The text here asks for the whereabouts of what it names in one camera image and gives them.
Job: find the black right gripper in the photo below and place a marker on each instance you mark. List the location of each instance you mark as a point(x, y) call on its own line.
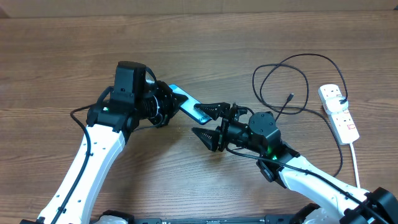
point(217, 138)

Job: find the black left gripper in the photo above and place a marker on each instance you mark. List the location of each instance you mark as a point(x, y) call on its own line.
point(172, 101)

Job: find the Samsung Galaxy smartphone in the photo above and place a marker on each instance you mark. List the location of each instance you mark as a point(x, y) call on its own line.
point(188, 106)

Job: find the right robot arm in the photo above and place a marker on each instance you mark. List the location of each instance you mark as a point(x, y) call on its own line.
point(332, 200)

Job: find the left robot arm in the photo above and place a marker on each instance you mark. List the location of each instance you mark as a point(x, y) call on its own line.
point(135, 95)

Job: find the white charger plug adapter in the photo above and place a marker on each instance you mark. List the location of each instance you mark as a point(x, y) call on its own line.
point(335, 105)

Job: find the white power strip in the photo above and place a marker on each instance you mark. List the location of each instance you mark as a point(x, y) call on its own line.
point(342, 122)

